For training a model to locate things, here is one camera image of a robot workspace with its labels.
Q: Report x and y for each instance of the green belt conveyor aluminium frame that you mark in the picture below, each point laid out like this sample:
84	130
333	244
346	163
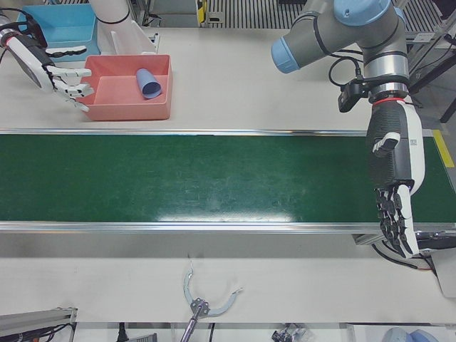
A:
213	178

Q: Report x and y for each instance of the aluminium profile post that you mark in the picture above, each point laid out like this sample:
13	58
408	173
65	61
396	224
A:
35	318

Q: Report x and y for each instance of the white corner bracket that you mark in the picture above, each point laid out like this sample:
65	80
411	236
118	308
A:
155	41

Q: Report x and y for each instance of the metal rod with arc bracket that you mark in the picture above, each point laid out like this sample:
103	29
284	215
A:
199	308

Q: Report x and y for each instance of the light blue plastic cup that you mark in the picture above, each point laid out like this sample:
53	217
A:
147	85

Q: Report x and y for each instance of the blue plastic box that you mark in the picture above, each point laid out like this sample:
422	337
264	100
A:
67	32

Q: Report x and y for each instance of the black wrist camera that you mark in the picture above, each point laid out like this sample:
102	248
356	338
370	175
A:
347	98
35	33

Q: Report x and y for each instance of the pink plastic box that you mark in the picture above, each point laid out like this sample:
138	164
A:
117	107

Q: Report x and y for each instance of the yellow black post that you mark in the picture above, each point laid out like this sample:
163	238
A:
201	12

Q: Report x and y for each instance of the light blue headphones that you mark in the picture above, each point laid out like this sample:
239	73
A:
395	336

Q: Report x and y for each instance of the black tripod stand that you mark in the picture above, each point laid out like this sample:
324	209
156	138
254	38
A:
449	108

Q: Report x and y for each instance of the dark grey finned box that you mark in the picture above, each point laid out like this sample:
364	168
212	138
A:
146	338

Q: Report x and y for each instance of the white column mount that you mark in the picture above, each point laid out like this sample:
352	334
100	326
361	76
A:
117	35

